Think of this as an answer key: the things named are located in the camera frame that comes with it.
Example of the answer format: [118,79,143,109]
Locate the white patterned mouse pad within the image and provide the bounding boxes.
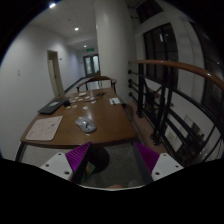
[26,116,63,141]

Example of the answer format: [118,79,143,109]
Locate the white paper booklet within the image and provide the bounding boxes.
[109,98,120,105]

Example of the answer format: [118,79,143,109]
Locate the brown wooden table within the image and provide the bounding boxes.
[15,88,136,162]

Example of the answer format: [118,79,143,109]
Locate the double glass door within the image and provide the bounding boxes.
[83,54,100,76]

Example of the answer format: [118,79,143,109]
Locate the black laptop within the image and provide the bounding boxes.
[38,97,68,114]

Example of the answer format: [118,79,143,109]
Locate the white side door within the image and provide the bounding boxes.
[47,50,64,96]

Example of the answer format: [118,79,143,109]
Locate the mouse in clear plastic bag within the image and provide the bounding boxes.
[75,116,97,133]

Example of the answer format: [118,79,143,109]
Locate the brown wooden chair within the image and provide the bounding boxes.
[76,75,117,93]

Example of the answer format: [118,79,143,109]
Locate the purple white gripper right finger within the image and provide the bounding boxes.
[135,143,183,181]

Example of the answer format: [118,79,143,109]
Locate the wooden handrail black railing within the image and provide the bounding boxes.
[128,60,224,166]

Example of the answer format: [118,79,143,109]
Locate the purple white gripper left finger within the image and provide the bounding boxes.
[41,142,92,181]

